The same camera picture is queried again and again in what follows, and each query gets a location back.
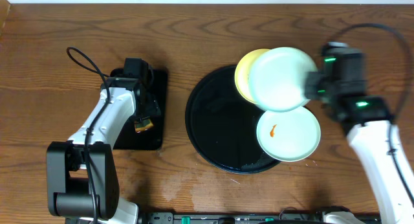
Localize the round black tray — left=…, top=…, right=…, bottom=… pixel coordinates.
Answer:
left=185, top=65, right=280, bottom=174

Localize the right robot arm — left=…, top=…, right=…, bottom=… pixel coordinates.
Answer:
left=305, top=45, right=413, bottom=223

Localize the green and orange sponge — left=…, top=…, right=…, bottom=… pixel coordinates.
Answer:
left=134, top=118, right=154, bottom=133

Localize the black rectangular tray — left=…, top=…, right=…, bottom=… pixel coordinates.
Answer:
left=114, top=70, right=168, bottom=150

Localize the yellow plate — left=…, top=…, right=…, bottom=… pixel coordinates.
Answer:
left=234, top=49, right=269, bottom=104

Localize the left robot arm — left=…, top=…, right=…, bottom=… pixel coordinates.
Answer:
left=46, top=58, right=168, bottom=223

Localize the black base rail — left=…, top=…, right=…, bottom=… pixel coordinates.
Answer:
left=64, top=212, right=382, bottom=224

